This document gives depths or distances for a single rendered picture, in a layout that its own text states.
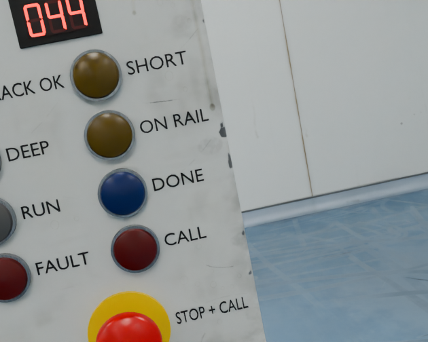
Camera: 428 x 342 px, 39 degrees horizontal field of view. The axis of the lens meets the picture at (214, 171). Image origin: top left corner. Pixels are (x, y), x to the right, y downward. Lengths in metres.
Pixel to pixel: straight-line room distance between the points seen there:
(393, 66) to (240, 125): 1.10
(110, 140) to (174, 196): 0.05
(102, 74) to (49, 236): 0.10
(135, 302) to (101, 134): 0.11
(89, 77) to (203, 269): 0.14
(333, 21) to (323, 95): 0.48
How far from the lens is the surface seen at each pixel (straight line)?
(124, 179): 0.36
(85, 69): 0.36
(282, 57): 4.01
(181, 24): 0.37
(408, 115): 4.28
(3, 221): 0.37
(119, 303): 0.39
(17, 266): 0.38
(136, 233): 0.37
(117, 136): 0.36
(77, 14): 0.36
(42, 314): 0.40
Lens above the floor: 1.12
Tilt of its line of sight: 10 degrees down
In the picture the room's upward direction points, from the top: 11 degrees counter-clockwise
